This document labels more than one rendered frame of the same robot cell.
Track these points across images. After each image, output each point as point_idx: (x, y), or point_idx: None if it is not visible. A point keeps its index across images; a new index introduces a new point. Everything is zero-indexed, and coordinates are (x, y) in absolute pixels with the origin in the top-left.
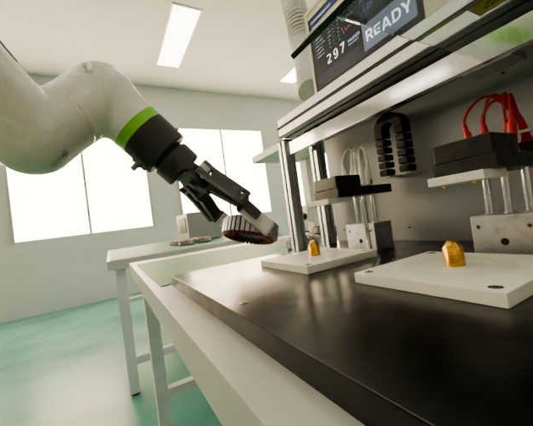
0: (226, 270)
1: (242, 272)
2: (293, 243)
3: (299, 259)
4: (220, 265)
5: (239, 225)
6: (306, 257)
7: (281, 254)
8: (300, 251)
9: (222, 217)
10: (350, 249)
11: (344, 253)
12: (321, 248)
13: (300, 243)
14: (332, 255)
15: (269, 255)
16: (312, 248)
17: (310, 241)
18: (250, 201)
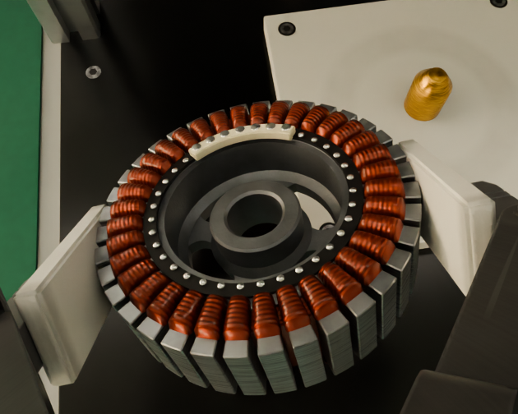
0: (229, 394)
1: (365, 358)
2: (54, 22)
3: (450, 166)
4: (70, 387)
5: (395, 311)
6: (439, 140)
7: (117, 115)
8: (133, 44)
9: (60, 325)
10: (439, 10)
11: (501, 57)
12: (308, 31)
13: (90, 4)
14: (492, 88)
15: (71, 149)
16: (445, 101)
17: (439, 84)
18: (478, 190)
